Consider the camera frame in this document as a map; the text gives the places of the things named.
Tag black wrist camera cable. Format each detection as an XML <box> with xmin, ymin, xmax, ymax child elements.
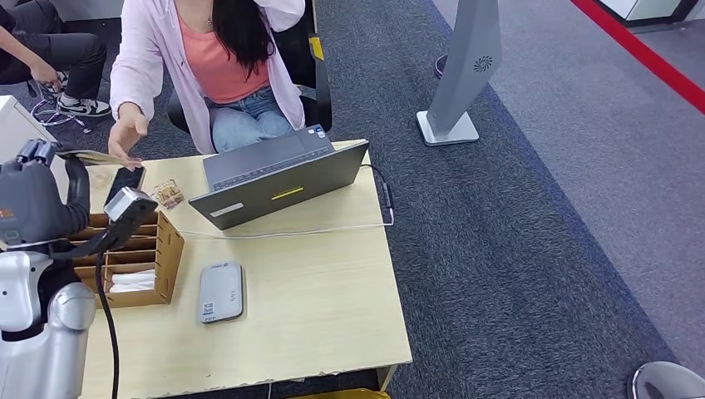
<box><xmin>94</xmin><ymin>253</ymin><xmax>121</xmax><ymax>399</ymax></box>

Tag grey kiosk stand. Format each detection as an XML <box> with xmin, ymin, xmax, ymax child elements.
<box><xmin>416</xmin><ymin>0</ymin><xmax>503</xmax><ymax>148</ymax></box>

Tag tan room key card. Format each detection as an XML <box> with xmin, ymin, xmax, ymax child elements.
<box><xmin>55</xmin><ymin>150</ymin><xmax>132</xmax><ymax>168</ymax></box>

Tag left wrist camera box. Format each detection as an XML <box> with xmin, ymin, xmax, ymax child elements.
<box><xmin>49</xmin><ymin>185</ymin><xmax>160</xmax><ymax>260</ymax></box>

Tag seated person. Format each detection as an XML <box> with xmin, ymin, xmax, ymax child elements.
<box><xmin>107</xmin><ymin>0</ymin><xmax>308</xmax><ymax>172</ymax></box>

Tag white monitor box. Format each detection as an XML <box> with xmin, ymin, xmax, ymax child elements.
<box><xmin>0</xmin><ymin>96</ymin><xmax>72</xmax><ymax>200</ymax></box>

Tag grey laptop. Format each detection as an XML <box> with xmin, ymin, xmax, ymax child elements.
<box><xmin>188</xmin><ymin>124</ymin><xmax>371</xmax><ymax>232</ymax></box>

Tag person's right hand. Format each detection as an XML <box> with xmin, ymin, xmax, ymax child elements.
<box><xmin>107</xmin><ymin>102</ymin><xmax>150</xmax><ymax>172</ymax></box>

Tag white key card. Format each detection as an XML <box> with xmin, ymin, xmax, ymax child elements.
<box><xmin>111</xmin><ymin>269</ymin><xmax>157</xmax><ymax>284</ymax></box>
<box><xmin>109</xmin><ymin>282</ymin><xmax>156</xmax><ymax>294</ymax></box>

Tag white floor cable loops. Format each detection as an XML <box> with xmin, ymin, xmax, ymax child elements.
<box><xmin>30</xmin><ymin>99</ymin><xmax>94</xmax><ymax>135</ymax></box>

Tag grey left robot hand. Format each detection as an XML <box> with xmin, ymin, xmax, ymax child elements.
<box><xmin>0</xmin><ymin>138</ymin><xmax>92</xmax><ymax>250</ymax></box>

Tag yellow floor tape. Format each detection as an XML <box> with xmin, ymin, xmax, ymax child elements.
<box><xmin>292</xmin><ymin>388</ymin><xmax>392</xmax><ymax>399</ymax></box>

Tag black adapter cable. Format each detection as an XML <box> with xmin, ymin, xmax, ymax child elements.
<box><xmin>360</xmin><ymin>164</ymin><xmax>397</xmax><ymax>211</ymax></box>

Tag white charging cable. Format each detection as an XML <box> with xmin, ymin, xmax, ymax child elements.
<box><xmin>160</xmin><ymin>208</ymin><xmax>397</xmax><ymax>241</ymax></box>

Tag wooden card organizer box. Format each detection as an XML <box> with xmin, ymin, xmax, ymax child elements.
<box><xmin>68</xmin><ymin>210</ymin><xmax>185</xmax><ymax>309</ymax></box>

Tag white cabinet with black base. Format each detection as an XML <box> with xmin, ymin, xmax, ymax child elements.
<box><xmin>597</xmin><ymin>0</ymin><xmax>705</xmax><ymax>28</ymax></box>

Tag person in dark trousers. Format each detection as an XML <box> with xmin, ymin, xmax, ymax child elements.
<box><xmin>0</xmin><ymin>0</ymin><xmax>113</xmax><ymax>118</ymax></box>

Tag black office chair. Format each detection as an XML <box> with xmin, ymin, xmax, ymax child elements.
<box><xmin>166</xmin><ymin>0</ymin><xmax>333</xmax><ymax>136</ymax></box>

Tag black smartphone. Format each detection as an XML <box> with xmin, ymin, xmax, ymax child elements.
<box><xmin>104</xmin><ymin>165</ymin><xmax>147</xmax><ymax>206</ymax></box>

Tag grey card reader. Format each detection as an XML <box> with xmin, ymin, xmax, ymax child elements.
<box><xmin>198</xmin><ymin>260</ymin><xmax>245</xmax><ymax>325</ymax></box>

